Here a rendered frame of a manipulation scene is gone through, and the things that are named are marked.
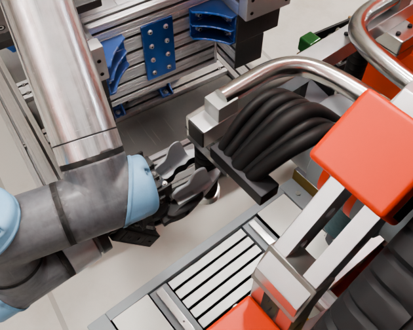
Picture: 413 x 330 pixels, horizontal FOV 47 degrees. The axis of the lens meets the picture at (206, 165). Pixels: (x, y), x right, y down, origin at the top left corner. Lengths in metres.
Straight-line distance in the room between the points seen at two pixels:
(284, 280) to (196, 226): 1.14
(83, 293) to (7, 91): 0.74
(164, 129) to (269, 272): 1.13
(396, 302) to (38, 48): 0.41
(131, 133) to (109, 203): 1.07
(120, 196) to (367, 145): 0.27
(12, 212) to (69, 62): 0.16
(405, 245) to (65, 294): 1.29
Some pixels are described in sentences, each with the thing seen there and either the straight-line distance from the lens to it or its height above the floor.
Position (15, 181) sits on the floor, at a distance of 1.84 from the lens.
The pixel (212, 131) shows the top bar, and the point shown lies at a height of 0.97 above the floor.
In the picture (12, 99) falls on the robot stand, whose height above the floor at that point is 0.23.
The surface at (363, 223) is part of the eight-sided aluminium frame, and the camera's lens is 0.46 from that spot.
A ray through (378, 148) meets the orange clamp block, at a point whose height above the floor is 1.15.
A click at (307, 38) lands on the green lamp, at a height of 0.66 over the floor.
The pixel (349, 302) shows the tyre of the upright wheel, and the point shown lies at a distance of 0.42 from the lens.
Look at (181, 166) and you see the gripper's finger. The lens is 0.72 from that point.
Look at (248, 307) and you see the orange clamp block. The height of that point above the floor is 0.88.
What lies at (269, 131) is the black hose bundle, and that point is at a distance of 0.51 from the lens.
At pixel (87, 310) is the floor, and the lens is 1.55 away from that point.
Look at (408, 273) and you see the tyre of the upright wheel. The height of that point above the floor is 1.08.
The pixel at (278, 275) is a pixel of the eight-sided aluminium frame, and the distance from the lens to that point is 0.50.
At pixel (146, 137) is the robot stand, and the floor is 0.21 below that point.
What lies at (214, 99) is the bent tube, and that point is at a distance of 0.58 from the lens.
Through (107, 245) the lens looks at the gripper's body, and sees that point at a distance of 0.64.
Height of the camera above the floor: 1.42
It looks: 54 degrees down
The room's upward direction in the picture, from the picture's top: straight up
